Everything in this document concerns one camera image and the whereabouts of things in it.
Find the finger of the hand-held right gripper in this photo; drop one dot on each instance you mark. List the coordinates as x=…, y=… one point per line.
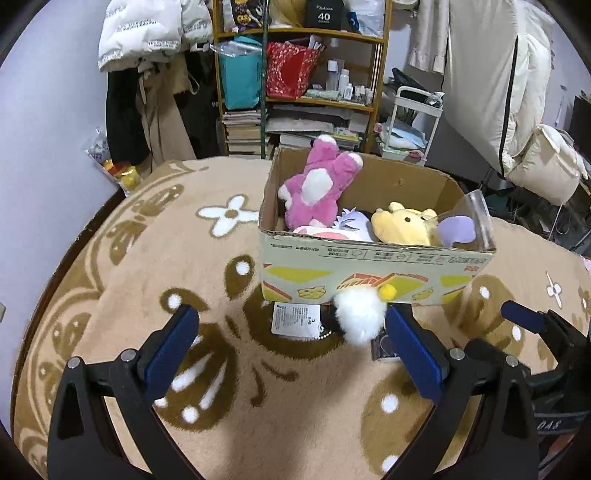
x=524, y=316

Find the pink bear plush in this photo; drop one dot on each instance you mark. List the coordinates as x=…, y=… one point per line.
x=323, y=184

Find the stack of books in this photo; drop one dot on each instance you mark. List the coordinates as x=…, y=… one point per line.
x=240, y=134

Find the pink swirl roll plush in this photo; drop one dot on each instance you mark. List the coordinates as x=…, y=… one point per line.
x=323, y=232

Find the cream bedding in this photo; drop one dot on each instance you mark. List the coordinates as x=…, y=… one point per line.
x=549, y=166

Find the plastic bag with purple item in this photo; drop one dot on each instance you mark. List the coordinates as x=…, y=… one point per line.
x=457, y=228

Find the stack of papers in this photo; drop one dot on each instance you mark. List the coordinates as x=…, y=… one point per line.
x=304, y=122

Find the dark monitor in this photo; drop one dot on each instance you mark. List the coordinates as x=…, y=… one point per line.
x=582, y=115

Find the blonde wig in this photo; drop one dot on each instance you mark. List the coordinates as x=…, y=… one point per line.
x=286, y=11

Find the beige trousers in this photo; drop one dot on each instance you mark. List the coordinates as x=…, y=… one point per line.
x=161, y=120

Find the black box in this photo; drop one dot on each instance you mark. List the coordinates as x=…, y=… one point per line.
x=323, y=16

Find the white-haired doll plush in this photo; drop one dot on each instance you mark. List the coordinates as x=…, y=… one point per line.
x=353, y=217

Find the dark cloth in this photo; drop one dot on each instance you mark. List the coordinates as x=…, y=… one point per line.
x=406, y=81

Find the white cart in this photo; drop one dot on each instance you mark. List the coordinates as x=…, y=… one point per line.
x=411, y=92

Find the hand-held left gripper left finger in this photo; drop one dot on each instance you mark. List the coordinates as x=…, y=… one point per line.
x=171, y=350

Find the printed cardboard box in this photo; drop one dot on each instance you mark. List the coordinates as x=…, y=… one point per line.
x=300, y=258

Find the beige printed blanket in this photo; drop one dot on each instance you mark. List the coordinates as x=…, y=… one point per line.
x=277, y=415

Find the white paper tag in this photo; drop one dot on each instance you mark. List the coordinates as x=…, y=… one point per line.
x=295, y=318

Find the yellow bear plush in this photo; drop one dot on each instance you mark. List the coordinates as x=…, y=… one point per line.
x=401, y=226

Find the light blue cloth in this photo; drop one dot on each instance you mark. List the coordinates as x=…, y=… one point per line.
x=404, y=138

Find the black coat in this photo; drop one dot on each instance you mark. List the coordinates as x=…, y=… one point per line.
x=122, y=120

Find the hanging white duvet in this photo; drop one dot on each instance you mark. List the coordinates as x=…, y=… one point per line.
x=480, y=69

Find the wooden shelf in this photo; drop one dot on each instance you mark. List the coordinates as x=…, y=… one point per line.
x=304, y=31

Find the clear plastic bag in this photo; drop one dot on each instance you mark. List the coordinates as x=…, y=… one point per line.
x=369, y=18

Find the teal bag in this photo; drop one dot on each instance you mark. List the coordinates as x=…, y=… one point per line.
x=238, y=78

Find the snack bag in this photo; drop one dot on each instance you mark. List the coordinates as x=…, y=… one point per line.
x=124, y=175

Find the row of cosmetic bottles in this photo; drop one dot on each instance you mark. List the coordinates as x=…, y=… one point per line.
x=344, y=78

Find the white fluffy plush yellow pompom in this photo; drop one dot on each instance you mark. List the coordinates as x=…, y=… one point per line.
x=360, y=314

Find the red gift bag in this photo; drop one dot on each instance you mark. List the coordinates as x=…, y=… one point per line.
x=288, y=69

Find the purple printed bag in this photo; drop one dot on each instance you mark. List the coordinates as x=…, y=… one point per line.
x=240, y=14

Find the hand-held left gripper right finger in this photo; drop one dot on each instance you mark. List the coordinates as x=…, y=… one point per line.
x=413, y=355

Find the white puffer jacket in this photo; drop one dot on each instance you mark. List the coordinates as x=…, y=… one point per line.
x=134, y=32

